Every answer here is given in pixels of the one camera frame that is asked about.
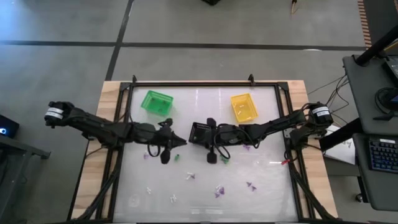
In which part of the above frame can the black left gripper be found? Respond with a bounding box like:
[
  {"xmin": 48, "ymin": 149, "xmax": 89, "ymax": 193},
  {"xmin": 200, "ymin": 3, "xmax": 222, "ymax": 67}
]
[{"xmin": 157, "ymin": 118, "xmax": 188, "ymax": 165}]

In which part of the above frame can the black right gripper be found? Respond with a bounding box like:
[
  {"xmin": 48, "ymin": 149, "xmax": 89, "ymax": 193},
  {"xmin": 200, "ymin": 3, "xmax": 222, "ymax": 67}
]
[{"xmin": 194, "ymin": 118, "xmax": 234, "ymax": 165}]

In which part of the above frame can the black plastic basket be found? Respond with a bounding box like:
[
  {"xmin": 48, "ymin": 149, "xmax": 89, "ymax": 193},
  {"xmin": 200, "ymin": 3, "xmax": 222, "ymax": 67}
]
[{"xmin": 188, "ymin": 121, "xmax": 218, "ymax": 147}]

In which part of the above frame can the green plastic basket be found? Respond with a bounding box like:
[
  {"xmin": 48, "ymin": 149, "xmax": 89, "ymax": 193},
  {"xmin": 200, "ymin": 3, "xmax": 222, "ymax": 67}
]
[{"xmin": 140, "ymin": 90, "xmax": 174, "ymax": 118}]

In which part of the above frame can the yellow plastic basket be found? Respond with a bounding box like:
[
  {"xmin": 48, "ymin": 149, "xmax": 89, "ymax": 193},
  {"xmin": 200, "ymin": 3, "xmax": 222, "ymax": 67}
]
[{"xmin": 229, "ymin": 92, "xmax": 259, "ymax": 124}]

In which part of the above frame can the black slanted desk bar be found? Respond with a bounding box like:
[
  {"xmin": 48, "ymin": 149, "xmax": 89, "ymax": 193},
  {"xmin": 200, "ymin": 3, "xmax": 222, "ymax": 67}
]
[{"xmin": 319, "ymin": 117, "xmax": 363, "ymax": 152}]

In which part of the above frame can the white paper sheet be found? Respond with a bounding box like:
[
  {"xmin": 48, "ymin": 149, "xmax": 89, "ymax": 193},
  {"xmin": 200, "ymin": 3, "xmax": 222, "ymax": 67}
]
[{"xmin": 325, "ymin": 124, "xmax": 356, "ymax": 166}]

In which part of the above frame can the grey side table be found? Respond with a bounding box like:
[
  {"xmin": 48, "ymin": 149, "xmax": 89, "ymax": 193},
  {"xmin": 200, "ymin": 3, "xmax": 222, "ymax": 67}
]
[{"xmin": 0, "ymin": 135, "xmax": 51, "ymax": 224}]

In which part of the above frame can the grey side desk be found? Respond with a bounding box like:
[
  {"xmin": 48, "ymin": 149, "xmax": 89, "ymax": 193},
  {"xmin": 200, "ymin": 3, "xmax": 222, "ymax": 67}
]
[{"xmin": 343, "ymin": 54, "xmax": 398, "ymax": 136}]

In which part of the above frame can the black box with blue light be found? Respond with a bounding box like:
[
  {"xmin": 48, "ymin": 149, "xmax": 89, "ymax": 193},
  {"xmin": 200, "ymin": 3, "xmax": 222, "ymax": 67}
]
[{"xmin": 0, "ymin": 114, "xmax": 20, "ymax": 139}]

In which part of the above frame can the grey keyboard desk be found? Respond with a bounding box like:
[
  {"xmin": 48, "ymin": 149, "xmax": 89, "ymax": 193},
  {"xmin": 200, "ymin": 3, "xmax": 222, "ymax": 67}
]
[{"xmin": 353, "ymin": 133, "xmax": 398, "ymax": 212}]

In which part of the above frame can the black computer keyboard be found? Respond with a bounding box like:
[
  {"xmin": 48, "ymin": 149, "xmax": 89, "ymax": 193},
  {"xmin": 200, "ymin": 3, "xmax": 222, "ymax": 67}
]
[{"xmin": 368, "ymin": 138, "xmax": 398, "ymax": 174}]

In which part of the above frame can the black round desk device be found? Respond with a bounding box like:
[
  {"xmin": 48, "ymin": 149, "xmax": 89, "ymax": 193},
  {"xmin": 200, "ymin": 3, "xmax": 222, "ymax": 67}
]
[{"xmin": 374, "ymin": 86, "xmax": 398, "ymax": 121}]

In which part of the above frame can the black slanted pole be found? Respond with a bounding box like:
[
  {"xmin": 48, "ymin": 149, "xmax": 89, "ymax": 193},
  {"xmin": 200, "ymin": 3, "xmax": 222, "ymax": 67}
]
[{"xmin": 355, "ymin": 23, "xmax": 398, "ymax": 67}]

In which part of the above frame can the black laptop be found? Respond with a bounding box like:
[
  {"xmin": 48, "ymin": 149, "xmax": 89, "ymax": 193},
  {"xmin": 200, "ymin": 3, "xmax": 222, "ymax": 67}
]
[{"xmin": 382, "ymin": 55, "xmax": 398, "ymax": 88}]

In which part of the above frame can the dark mat with striped edge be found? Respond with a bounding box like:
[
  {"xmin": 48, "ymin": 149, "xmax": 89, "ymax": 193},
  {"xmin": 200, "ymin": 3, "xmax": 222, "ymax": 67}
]
[{"xmin": 357, "ymin": 0, "xmax": 398, "ymax": 49}]

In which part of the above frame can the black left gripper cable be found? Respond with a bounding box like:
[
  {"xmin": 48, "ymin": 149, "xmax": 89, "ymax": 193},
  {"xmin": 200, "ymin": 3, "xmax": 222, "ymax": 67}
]
[{"xmin": 146, "ymin": 141, "xmax": 162, "ymax": 158}]

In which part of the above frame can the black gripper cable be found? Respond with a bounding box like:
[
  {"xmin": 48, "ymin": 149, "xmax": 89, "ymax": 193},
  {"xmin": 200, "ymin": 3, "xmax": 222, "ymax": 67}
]
[
  {"xmin": 213, "ymin": 130, "xmax": 233, "ymax": 160},
  {"xmin": 146, "ymin": 141, "xmax": 162, "ymax": 158}
]

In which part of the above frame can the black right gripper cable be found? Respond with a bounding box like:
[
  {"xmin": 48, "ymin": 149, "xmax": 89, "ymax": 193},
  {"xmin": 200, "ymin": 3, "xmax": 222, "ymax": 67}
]
[{"xmin": 213, "ymin": 130, "xmax": 233, "ymax": 160}]

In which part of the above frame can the black metal table frame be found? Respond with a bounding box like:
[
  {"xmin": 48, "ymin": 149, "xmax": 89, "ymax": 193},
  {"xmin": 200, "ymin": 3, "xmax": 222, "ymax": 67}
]
[{"xmin": 70, "ymin": 81, "xmax": 338, "ymax": 224}]

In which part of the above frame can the black floor cable bundle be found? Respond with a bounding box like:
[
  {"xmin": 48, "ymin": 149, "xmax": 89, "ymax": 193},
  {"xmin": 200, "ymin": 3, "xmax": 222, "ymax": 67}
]
[{"xmin": 307, "ymin": 74, "xmax": 351, "ymax": 108}]

